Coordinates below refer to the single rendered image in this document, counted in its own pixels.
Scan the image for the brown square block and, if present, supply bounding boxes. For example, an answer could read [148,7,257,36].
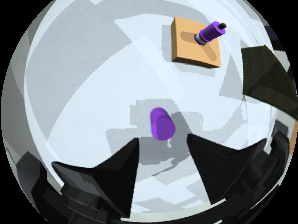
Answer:
[170,16,221,69]

